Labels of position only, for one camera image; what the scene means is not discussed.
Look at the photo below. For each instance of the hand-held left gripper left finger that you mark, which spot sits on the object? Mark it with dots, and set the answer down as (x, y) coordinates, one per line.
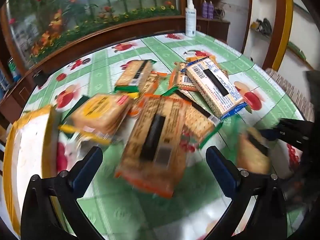
(86, 172)

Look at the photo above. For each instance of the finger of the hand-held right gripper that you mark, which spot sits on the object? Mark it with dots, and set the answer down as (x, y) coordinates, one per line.
(268, 134)

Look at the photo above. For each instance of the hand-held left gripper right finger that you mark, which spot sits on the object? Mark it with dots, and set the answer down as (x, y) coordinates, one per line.
(221, 172)

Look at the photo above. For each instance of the green-edged cracker packet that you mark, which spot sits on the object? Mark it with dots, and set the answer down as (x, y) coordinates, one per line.
(197, 122)
(135, 75)
(252, 155)

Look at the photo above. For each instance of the large yellow packaging bag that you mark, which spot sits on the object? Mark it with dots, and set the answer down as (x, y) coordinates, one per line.
(27, 155)

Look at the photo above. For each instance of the yellow label cracker packet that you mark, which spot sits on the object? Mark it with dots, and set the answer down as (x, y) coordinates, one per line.
(100, 112)

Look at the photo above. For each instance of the large orange-edged cracker packet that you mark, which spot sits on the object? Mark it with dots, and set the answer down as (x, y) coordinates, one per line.
(150, 160)

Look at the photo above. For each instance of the dark green wrapper packet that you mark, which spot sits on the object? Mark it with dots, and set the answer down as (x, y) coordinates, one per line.
(81, 103)

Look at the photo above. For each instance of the blue-edged cracker packet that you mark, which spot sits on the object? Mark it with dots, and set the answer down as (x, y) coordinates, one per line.
(215, 90)

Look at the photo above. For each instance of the white spray bottle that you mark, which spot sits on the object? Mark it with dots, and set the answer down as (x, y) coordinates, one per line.
(190, 17)

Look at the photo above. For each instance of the artificial flower glass display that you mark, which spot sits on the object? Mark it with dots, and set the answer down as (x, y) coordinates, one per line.
(100, 0)

